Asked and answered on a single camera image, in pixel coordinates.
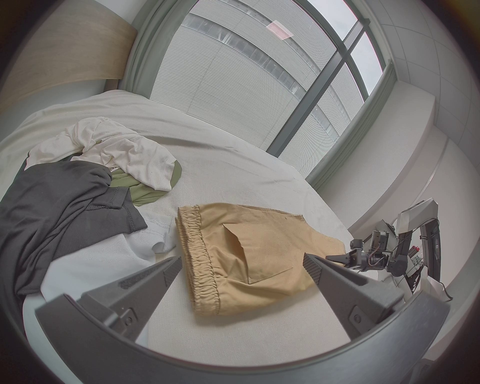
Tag window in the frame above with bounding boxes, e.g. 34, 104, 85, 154
150, 0, 389, 177

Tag bed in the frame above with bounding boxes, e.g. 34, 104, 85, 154
0, 8, 355, 384

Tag grey-green curtain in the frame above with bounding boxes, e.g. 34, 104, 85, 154
118, 0, 205, 101

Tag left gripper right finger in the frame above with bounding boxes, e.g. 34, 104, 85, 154
303, 253, 404, 340

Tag tan shorts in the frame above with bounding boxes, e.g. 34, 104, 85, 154
175, 202, 346, 316

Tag cream white garment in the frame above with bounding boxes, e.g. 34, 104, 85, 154
28, 117, 177, 192

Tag green garment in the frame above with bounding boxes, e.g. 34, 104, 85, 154
109, 159, 183, 207

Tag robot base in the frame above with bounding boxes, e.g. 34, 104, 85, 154
380, 244, 456, 301

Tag black garment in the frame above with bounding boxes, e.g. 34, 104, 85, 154
0, 162, 148, 297

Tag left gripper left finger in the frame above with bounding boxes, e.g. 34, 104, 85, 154
80, 256, 184, 342

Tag pale grey garment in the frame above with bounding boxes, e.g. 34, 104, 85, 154
41, 208, 177, 301

